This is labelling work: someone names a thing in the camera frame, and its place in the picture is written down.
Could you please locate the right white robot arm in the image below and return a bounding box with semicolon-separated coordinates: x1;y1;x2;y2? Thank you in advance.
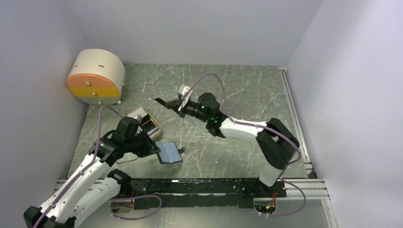
155;93;300;197

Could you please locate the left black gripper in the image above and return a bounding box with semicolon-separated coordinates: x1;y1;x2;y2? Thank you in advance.
125;127;161;158

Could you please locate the beige wooden card tray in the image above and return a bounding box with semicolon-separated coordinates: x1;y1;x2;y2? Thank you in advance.
127;107;162;140

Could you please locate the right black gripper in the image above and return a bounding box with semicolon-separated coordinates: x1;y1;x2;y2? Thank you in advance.
165;97;210;123

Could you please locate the purple cable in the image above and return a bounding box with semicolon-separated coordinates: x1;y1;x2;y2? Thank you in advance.
31;106;163;228
184;73;307;219

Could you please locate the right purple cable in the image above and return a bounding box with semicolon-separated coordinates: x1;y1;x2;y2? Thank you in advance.
184;73;307;219

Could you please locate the black leather card holder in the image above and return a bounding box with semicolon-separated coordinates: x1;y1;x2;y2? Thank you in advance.
155;142;185;164

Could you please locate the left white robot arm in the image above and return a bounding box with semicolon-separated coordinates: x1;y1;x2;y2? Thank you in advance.
23;117;161;228

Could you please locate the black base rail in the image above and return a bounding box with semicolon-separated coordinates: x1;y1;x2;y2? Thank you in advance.
111;178;287;212

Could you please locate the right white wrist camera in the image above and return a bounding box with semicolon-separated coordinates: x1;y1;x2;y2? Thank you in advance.
178;84;192;112

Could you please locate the round pastel drawer box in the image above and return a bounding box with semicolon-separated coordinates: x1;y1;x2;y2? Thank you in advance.
66;49;125;105

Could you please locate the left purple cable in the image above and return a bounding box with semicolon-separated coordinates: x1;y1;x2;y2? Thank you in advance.
31;106;163;228

